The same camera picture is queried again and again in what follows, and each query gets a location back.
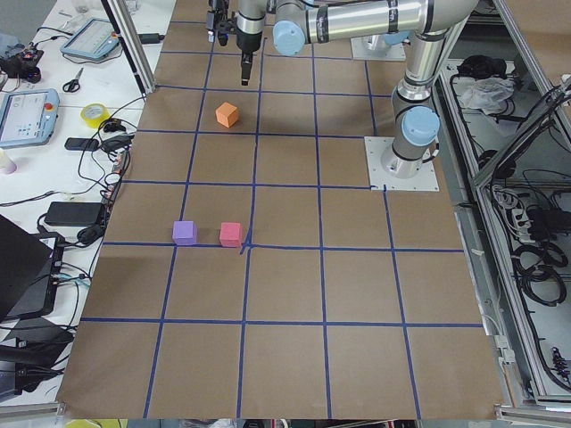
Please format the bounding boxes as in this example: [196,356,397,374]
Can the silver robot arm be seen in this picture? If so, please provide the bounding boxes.
[236,0,476,178]

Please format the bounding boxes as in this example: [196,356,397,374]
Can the orange foam cube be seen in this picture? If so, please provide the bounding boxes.
[215,102,240,128]

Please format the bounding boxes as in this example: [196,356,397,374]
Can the black power brick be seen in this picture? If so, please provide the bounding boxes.
[45,202,103,226]

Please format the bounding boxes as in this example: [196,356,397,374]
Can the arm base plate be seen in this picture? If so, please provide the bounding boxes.
[364,136,439,192]

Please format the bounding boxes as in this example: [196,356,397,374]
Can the black scissors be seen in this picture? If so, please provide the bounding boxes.
[62,68,84,94]

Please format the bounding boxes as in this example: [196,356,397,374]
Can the pink foam cube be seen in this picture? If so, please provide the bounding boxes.
[219,222,243,248]

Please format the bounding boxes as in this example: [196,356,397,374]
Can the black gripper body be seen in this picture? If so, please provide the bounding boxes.
[236,28,260,54]

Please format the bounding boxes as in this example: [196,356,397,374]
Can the black laptop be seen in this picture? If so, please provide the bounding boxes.
[1,217,63,322]

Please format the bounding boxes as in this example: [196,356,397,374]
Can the blue teach pendant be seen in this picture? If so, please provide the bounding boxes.
[60,18,119,62]
[1,88,60,149]

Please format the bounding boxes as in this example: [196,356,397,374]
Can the aluminium frame post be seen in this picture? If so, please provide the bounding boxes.
[101,0,156,96]

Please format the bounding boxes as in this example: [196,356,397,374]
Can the yellow tape roll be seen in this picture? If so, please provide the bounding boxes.
[80,103,111,129]

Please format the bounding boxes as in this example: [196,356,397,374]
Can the purple foam cube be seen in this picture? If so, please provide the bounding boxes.
[172,220,198,246]

